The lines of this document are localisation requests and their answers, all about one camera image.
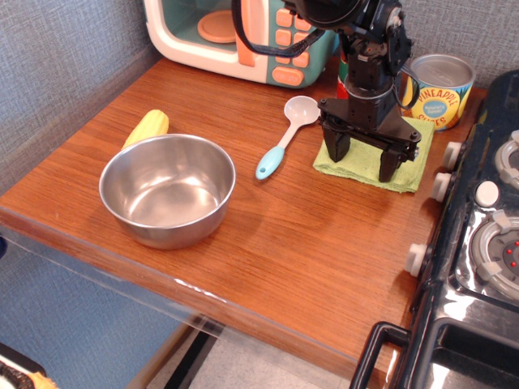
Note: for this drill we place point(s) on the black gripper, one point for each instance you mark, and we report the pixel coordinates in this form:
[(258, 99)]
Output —
[(372, 117)]

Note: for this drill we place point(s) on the green towel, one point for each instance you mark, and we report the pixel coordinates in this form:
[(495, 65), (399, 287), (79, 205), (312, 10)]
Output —
[(362, 162)]

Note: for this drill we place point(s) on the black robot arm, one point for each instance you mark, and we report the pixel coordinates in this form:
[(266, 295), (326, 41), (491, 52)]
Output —
[(373, 39)]

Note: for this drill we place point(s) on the tomato sauce can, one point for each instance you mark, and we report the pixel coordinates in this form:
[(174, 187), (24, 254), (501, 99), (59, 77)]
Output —
[(343, 71)]

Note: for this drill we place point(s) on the white stove knob middle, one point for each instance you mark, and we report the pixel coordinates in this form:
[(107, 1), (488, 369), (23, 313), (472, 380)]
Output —
[(440, 186)]

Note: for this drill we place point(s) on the white stove knob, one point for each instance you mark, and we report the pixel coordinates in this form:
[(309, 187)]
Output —
[(414, 259), (451, 154), (440, 186)]

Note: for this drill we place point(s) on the white stove knob upper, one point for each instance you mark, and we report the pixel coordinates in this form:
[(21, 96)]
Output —
[(451, 154)]

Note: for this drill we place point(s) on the pineapple slices can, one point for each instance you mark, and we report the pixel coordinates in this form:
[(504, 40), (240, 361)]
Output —
[(445, 82)]

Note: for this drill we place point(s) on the white stove knob lower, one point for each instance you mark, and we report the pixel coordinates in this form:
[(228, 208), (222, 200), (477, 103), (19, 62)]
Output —
[(414, 259)]

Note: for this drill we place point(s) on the orange microwave plate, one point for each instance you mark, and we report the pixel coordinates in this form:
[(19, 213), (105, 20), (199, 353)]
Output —
[(217, 27)]

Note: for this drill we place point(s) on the stainless steel bowl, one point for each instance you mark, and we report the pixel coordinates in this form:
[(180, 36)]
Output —
[(170, 191)]

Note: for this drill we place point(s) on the toy microwave teal and orange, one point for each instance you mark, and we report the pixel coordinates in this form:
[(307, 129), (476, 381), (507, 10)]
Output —
[(172, 27)]

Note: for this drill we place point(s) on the black toy stove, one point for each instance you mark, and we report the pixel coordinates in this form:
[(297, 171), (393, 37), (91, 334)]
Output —
[(464, 330)]

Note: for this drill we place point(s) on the yellow toy corn cob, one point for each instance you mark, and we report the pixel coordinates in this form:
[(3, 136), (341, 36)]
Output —
[(154, 123)]

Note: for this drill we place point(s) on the white spoon with blue handle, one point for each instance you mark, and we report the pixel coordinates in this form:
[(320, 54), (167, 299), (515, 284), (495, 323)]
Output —
[(300, 111)]

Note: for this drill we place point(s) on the black oven door handle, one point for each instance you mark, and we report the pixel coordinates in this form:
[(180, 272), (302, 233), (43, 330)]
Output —
[(381, 333)]

